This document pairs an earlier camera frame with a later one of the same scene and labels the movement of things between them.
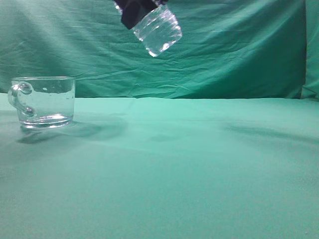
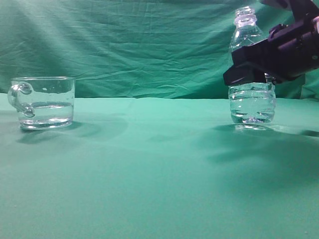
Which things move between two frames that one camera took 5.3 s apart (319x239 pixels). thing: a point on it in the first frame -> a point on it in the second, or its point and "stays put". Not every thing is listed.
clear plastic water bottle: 158,30 -> 251,103
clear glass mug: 43,102 stays put
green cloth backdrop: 229,49 stays put
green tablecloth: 142,168 stays put
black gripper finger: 133,11 -> 251,63
